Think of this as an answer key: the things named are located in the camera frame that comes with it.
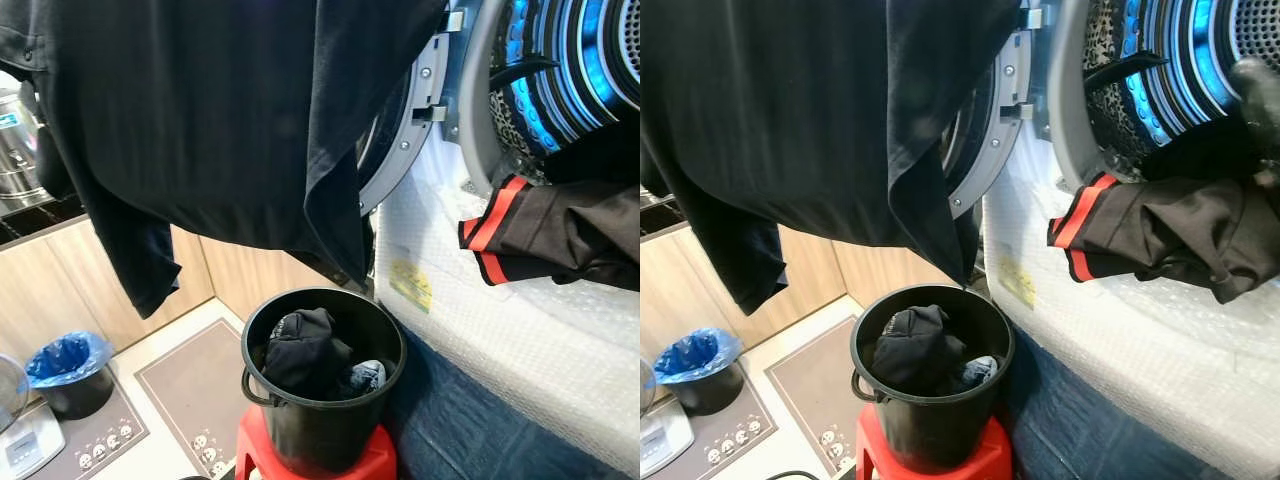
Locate yellow washer sticker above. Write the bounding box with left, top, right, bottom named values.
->
left=388, top=261, right=435, bottom=314
left=996, top=257, right=1038, bottom=310

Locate stainless steel pot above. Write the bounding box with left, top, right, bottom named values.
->
left=0, top=70, right=53, bottom=213

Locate black crumpled garment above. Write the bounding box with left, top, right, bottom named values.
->
left=871, top=305, right=967, bottom=395
left=261, top=308, right=354, bottom=398

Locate large black shirt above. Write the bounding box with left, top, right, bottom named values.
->
left=640, top=0, right=1023, bottom=316
left=0, top=0, right=448, bottom=319

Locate black plastic bucket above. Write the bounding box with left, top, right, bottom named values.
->
left=851, top=284, right=1016, bottom=475
left=241, top=287, right=408, bottom=477

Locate grey round washer door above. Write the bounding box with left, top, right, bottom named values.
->
left=355, top=0, right=469, bottom=217
left=945, top=0, right=1046, bottom=221

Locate dark blue denim cloth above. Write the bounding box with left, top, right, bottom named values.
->
left=384, top=325, right=626, bottom=480
left=998, top=325, right=1233, bottom=480

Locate black bin with blue bag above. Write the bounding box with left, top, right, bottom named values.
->
left=652, top=327, right=747, bottom=417
left=24, top=331, right=117, bottom=422

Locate grey patterned floor mat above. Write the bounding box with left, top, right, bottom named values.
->
left=18, top=378, right=151, bottom=480
left=764, top=315, right=873, bottom=474
left=688, top=374, right=782, bottom=480
left=134, top=318, right=257, bottom=479

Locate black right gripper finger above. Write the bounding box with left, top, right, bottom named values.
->
left=1229, top=57, right=1280, bottom=187

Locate white bubble-wrapped washing machine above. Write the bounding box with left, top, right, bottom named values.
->
left=978, top=0, right=1280, bottom=480
left=372, top=0, right=641, bottom=480

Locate white small appliance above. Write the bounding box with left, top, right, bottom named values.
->
left=640, top=395, right=697, bottom=480
left=0, top=400, right=67, bottom=480

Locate black garment with red stripes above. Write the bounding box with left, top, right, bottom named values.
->
left=1047, top=118, right=1280, bottom=305
left=458, top=120, right=641, bottom=292

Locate grey-blue denim garment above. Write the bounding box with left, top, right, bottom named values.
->
left=952, top=355, right=1001, bottom=393
left=338, top=359, right=389, bottom=398

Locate light wooden cabinet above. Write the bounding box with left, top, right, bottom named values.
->
left=0, top=214, right=363, bottom=367
left=640, top=222, right=966, bottom=363

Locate blue-lit steel washer drum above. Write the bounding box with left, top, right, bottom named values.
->
left=1082, top=0, right=1280, bottom=179
left=486, top=0, right=641, bottom=183

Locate red plastic stool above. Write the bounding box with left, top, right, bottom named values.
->
left=235, top=405, right=399, bottom=480
left=855, top=403, right=1014, bottom=480

